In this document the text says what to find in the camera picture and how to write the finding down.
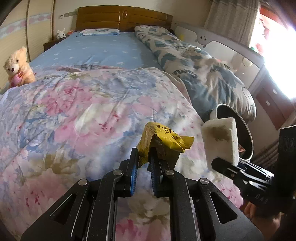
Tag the white cabinet with brown drawers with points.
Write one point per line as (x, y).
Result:
(270, 102)

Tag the blue and white pillow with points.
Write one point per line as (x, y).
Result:
(99, 32)

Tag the blue bedsheet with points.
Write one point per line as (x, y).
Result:
(104, 51)

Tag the person's right hand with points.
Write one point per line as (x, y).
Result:
(266, 228)

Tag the beige curtain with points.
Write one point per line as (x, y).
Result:
(231, 20)

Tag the yellow wrapper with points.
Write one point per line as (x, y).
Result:
(161, 138)

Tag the grey and white crib frame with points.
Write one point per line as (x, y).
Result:
(222, 44)

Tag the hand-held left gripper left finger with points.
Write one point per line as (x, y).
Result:
(133, 178)

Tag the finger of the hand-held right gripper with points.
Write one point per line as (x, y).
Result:
(226, 169)
(256, 171)

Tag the dark wooden nightstand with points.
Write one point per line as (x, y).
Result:
(52, 44)

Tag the white block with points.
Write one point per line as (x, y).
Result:
(219, 143)

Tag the beige sliding wardrobe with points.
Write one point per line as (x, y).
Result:
(34, 30)

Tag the white bin with black bag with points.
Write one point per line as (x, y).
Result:
(245, 136)

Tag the pink floral blanket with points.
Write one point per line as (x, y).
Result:
(81, 120)

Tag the wooden headboard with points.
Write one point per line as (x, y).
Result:
(104, 17)

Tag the beige teddy bear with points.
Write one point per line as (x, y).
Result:
(18, 69)

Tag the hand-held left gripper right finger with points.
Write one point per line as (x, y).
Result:
(153, 176)

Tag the blue patterned white quilt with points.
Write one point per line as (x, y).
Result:
(192, 67)

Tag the white bunny toy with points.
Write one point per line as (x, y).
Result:
(60, 34)

